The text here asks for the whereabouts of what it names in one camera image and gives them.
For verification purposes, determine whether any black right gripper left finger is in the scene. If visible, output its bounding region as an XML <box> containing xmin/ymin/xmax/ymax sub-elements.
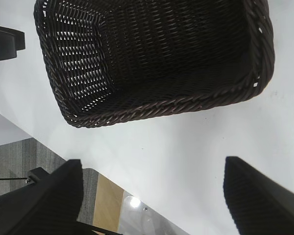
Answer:
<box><xmin>0</xmin><ymin>159</ymin><xmax>84</xmax><ymax>235</ymax></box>

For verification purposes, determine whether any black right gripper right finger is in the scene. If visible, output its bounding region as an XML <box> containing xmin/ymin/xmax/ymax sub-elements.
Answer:
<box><xmin>222</xmin><ymin>156</ymin><xmax>294</xmax><ymax>235</ymax></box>

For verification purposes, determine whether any dark brown wicker basket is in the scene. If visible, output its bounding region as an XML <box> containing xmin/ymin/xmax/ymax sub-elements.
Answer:
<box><xmin>33</xmin><ymin>0</ymin><xmax>275</xmax><ymax>129</ymax></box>

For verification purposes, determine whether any light wooden board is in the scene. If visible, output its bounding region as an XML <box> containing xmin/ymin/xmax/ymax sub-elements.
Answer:
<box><xmin>92</xmin><ymin>174</ymin><xmax>124</xmax><ymax>231</ymax></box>

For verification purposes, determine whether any clear plastic sheet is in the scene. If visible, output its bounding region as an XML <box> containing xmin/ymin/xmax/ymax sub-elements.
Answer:
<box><xmin>118</xmin><ymin>190</ymin><xmax>186</xmax><ymax>235</ymax></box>

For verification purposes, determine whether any black metal bracket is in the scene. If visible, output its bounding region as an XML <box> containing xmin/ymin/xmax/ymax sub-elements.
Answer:
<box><xmin>26</xmin><ymin>167</ymin><xmax>50</xmax><ymax>185</ymax></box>

